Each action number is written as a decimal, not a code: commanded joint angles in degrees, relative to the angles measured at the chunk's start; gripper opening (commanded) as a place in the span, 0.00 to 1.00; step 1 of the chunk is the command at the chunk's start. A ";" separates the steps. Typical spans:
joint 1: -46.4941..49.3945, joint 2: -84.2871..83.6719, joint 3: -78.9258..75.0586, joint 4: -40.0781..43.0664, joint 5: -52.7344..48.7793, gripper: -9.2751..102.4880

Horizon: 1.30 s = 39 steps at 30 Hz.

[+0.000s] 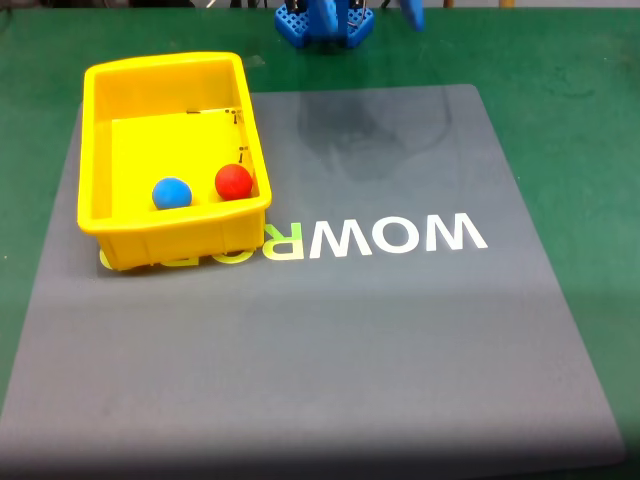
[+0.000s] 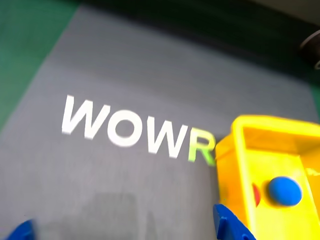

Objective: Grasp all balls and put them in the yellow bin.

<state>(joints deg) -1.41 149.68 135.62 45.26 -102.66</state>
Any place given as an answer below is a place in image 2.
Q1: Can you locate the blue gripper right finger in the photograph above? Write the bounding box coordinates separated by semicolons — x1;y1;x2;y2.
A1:
212;203;257;240

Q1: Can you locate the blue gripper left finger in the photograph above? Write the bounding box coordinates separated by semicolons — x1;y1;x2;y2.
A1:
4;219;35;240

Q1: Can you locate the red ball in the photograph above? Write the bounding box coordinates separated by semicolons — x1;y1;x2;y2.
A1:
251;182;262;209

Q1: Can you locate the blue ball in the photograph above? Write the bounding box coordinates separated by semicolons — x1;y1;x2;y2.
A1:
266;176;303;208

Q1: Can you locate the yellow plastic bin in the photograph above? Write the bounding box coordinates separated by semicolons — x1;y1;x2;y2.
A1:
215;114;320;240

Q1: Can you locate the grey mat with WOWR print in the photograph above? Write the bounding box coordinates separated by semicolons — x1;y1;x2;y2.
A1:
0;4;320;240

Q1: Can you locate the dark round object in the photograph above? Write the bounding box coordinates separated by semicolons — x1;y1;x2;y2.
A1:
299;28;320;70

